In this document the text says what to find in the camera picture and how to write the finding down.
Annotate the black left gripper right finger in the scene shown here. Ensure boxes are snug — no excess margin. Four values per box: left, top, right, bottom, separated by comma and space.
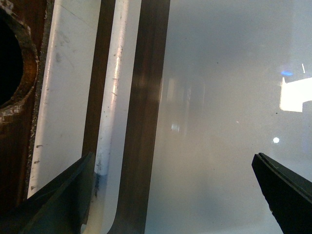
252, 153, 312, 234

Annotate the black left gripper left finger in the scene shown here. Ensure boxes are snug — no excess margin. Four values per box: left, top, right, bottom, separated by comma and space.
0, 153, 95, 234

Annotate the white drawer handle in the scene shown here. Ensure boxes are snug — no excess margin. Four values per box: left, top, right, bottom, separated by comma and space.
28, 0, 141, 234

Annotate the wooden drawer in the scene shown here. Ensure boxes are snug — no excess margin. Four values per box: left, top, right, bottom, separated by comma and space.
0, 0, 170, 234

